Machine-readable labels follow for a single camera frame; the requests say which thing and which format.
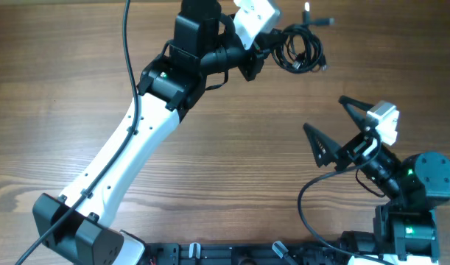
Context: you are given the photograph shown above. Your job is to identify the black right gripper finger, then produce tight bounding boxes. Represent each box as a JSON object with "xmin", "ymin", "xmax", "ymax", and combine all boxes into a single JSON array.
[
  {"xmin": 338, "ymin": 96, "xmax": 373, "ymax": 132},
  {"xmin": 303, "ymin": 123, "xmax": 341, "ymax": 167}
]

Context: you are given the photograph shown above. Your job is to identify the black cable bundle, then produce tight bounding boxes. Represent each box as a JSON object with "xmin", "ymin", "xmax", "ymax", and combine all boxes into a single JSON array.
[{"xmin": 270, "ymin": 1, "xmax": 336, "ymax": 74}]

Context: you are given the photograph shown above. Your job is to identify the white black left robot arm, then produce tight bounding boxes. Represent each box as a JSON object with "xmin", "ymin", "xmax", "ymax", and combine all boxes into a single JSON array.
[{"xmin": 32, "ymin": 1, "xmax": 281, "ymax": 264}]

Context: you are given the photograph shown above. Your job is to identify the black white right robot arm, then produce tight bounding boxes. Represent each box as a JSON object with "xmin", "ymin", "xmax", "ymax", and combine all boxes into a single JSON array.
[{"xmin": 301, "ymin": 96, "xmax": 450, "ymax": 264}]

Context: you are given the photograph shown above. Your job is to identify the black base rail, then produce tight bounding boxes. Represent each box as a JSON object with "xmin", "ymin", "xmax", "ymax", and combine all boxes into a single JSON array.
[{"xmin": 139, "ymin": 241, "xmax": 374, "ymax": 265}]

